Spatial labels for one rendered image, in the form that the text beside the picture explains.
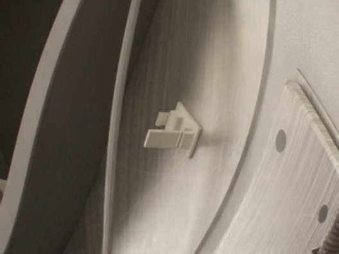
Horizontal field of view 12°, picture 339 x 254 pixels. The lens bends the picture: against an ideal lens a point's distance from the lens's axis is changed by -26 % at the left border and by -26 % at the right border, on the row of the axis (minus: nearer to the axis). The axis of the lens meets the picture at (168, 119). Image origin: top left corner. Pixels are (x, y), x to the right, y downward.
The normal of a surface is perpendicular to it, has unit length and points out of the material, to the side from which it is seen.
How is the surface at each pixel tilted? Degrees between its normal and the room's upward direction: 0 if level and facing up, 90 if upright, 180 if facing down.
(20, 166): 90
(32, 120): 90
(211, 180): 90
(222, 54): 90
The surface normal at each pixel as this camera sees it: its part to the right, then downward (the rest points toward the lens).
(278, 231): -0.87, -0.04
